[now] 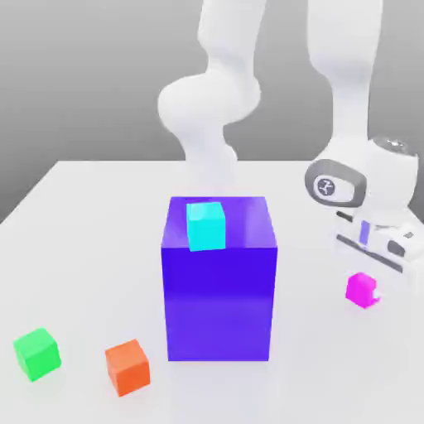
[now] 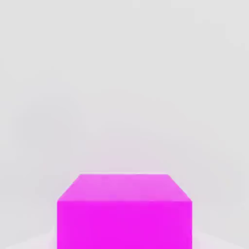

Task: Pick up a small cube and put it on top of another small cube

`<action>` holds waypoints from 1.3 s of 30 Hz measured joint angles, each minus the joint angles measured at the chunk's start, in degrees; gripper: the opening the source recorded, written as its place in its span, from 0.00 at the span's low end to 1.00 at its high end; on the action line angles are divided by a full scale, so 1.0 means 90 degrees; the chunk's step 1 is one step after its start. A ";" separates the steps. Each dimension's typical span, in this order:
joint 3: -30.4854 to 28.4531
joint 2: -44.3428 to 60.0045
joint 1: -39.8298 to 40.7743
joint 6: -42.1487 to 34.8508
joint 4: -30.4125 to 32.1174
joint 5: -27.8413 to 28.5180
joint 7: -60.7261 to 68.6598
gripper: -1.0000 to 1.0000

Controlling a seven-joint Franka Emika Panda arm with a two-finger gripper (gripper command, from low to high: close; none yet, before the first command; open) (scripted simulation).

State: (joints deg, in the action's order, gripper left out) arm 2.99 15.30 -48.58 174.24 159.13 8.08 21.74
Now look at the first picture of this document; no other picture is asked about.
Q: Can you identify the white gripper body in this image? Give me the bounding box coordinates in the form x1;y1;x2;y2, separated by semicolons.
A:
333;231;419;295

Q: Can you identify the small magenta cube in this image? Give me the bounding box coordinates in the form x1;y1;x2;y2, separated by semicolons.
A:
344;272;382;310

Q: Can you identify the small cyan cube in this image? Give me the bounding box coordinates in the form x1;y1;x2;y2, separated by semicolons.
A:
185;201;227;253

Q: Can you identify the small orange cube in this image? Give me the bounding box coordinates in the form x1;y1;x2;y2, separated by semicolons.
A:
104;338;152;398

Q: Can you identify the small green cube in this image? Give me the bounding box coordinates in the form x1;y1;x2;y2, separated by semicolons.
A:
12;326;63;383

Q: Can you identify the large purple box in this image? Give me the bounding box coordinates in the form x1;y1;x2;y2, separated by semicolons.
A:
161;195;278;363

